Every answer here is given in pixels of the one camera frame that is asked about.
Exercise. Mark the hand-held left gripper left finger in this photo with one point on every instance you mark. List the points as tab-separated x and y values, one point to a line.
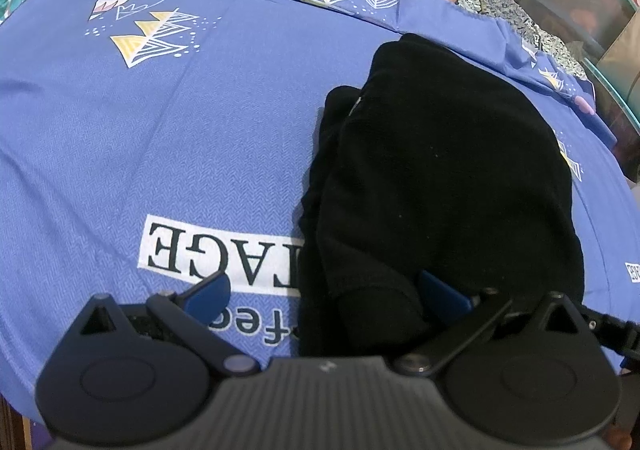
210	299

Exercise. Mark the blue printed bedsheet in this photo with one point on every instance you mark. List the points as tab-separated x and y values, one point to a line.
165	139

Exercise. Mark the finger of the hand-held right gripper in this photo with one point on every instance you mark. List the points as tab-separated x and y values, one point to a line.
617	332

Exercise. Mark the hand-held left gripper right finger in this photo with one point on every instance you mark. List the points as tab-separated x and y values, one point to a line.
442	294

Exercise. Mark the black pants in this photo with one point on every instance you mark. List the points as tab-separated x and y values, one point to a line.
440	180

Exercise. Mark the clear plastic storage box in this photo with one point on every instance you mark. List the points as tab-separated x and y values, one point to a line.
620	79

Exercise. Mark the black and white patterned cloth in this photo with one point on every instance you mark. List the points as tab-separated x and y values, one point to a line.
505	9

